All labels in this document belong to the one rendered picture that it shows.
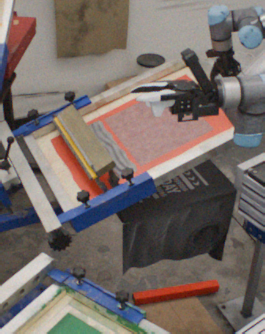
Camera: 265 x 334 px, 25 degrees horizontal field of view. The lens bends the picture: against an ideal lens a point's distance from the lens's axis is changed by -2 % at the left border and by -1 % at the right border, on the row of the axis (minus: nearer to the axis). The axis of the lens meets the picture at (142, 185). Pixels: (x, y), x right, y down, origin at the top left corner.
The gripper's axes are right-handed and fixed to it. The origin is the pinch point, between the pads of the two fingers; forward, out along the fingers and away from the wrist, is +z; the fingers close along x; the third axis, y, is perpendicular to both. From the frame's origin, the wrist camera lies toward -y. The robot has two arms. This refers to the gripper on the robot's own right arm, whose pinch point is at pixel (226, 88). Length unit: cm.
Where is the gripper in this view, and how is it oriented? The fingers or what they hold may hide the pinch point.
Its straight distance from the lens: 238.5
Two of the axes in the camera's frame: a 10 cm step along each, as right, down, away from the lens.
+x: 8.8, -4.4, 1.8
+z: 2.1, 7.1, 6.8
